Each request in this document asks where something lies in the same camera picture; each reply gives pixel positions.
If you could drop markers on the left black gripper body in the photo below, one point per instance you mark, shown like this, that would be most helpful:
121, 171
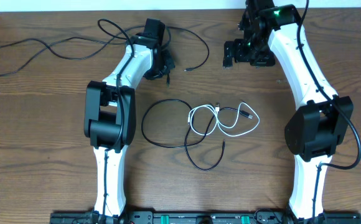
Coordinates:
165, 66

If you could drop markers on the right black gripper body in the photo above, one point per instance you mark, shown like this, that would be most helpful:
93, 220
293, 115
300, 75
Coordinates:
254, 52

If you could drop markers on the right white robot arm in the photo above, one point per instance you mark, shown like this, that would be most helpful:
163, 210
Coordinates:
275, 34

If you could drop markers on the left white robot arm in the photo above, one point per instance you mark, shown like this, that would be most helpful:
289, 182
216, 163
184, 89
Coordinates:
110, 120

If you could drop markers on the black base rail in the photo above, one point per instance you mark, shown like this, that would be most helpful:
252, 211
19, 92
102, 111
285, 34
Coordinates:
263, 216

